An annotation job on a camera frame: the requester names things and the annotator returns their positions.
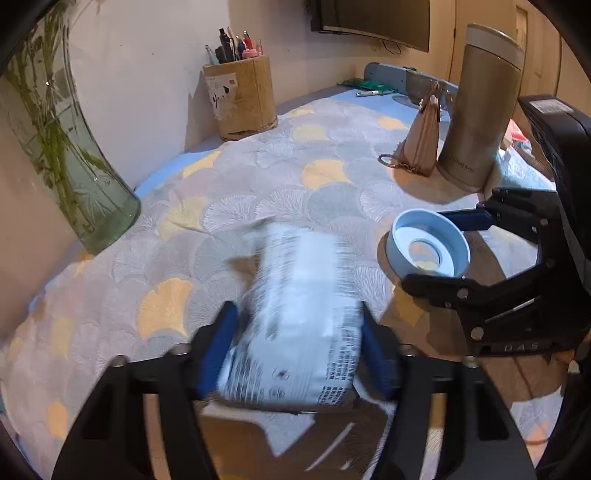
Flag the brown leather key pouch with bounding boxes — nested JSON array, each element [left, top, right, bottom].
[[378, 83, 441, 177]]

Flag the beige thermos tumbler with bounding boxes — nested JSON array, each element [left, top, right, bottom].
[[438, 23, 524, 192]]

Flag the grey round storage basket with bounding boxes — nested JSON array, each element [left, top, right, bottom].
[[363, 62, 458, 114]]

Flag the black television screen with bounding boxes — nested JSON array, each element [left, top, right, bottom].
[[308, 0, 430, 53]]

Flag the cork pen holder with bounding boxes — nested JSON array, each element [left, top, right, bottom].
[[202, 55, 277, 141]]

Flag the pens in holder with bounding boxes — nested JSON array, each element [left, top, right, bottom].
[[205, 27, 263, 66]]

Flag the glass vase with green plant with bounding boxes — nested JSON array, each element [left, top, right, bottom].
[[1, 1, 141, 254]]

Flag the light blue ring dish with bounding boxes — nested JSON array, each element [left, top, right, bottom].
[[386, 209, 471, 279]]

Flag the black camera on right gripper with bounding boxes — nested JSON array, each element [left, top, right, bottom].
[[518, 95, 590, 245]]

